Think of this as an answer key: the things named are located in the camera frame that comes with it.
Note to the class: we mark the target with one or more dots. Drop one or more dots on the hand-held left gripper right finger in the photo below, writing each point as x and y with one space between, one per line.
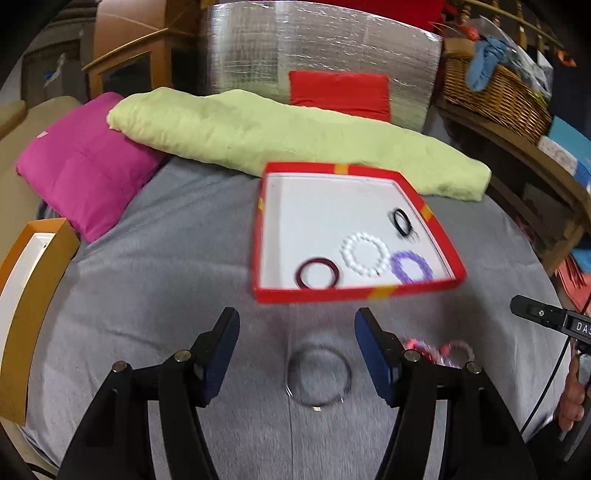
375 364

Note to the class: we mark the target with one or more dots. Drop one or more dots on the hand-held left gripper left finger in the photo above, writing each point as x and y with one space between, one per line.
220 364

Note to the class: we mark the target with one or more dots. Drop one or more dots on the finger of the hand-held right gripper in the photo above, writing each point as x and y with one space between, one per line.
538 313

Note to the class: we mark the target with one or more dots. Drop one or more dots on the red cardboard box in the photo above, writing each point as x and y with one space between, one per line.
314 217

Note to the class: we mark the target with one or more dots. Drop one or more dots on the person's right hand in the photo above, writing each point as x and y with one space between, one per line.
572 401

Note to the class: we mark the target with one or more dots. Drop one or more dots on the red paper sheets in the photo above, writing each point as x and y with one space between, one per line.
575 284

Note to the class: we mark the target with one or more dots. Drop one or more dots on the grey bed sheet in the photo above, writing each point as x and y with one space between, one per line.
184 277

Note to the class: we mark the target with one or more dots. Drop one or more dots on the dark red bangle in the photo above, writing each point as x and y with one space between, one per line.
299 274

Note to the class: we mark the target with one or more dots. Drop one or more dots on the wooden shelf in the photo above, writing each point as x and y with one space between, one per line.
531 170

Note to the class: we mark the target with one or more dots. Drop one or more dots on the light blue box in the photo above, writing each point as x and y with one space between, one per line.
565 138

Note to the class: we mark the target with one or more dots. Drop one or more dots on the orange cardboard box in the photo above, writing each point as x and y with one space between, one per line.
55 251

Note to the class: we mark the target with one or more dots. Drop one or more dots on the wicker basket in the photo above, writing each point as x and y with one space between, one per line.
503 104

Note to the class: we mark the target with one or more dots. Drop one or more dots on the light green pillow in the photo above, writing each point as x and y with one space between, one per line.
258 134

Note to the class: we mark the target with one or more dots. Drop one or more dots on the magenta pillow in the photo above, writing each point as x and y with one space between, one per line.
87 166

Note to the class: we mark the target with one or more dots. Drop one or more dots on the blue cloth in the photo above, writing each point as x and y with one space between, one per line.
485 64

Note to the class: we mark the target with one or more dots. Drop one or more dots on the clear plastic bag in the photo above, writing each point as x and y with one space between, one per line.
526 57

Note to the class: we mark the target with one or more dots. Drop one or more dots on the red cushion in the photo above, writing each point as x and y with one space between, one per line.
339 94

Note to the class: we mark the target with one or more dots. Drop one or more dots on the wooden banister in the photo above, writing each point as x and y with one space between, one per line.
512 21

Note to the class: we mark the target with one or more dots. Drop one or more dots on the silver foil insulation mat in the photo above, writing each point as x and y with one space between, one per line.
286 46

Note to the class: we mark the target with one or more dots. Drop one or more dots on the red cloth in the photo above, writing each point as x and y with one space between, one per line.
401 11

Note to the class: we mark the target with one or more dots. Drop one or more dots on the wooden cabinet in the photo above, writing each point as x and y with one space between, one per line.
134 41

